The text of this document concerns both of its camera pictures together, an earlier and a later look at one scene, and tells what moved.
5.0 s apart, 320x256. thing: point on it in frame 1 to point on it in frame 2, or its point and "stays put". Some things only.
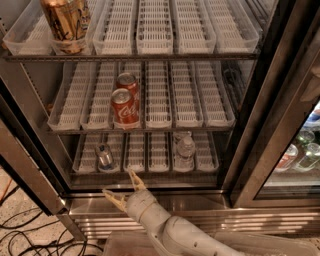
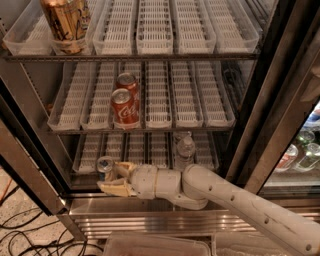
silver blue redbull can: (104, 157) to (105, 168)
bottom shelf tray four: (158, 152) stays put
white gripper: (140, 203) to (144, 181)
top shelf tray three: (113, 35) stays put
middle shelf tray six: (216, 102) stays put
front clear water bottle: (184, 154) stays put
